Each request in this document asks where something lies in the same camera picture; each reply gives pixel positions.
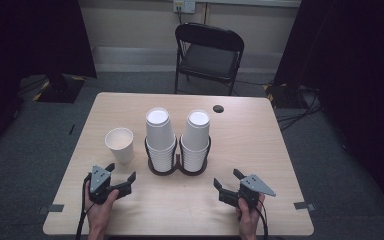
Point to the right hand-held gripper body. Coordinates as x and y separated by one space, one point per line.
255 185

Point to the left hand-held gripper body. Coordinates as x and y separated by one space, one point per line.
99 181

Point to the single white paper cup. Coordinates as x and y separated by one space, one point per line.
121 146

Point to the black double cup holder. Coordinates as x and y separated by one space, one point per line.
178 165

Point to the stack of white paper cups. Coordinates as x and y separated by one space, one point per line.
160 133
196 135

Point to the person's left hand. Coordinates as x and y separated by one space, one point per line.
98 215

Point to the person's right hand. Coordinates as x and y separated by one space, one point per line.
249 218

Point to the grey floor tape strip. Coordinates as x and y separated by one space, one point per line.
304 205
51 208

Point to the small black floor marker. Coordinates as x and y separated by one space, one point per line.
71 129

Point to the black round table grommet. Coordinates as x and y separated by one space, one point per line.
218 108

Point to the black stand base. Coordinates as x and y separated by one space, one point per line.
60 90
285 96

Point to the black folding chair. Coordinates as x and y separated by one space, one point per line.
210 60

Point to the black curtain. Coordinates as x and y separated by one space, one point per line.
30 43
353 66

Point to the white wall socket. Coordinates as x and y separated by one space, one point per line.
184 6

